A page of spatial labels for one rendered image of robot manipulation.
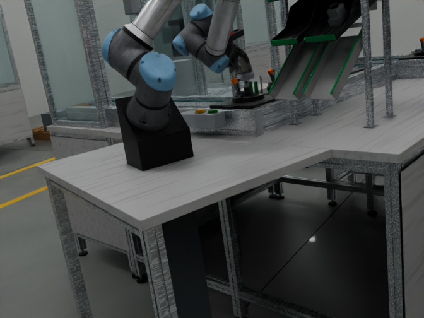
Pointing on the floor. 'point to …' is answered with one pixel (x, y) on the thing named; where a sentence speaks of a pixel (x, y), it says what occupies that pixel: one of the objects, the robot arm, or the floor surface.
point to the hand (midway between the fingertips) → (245, 68)
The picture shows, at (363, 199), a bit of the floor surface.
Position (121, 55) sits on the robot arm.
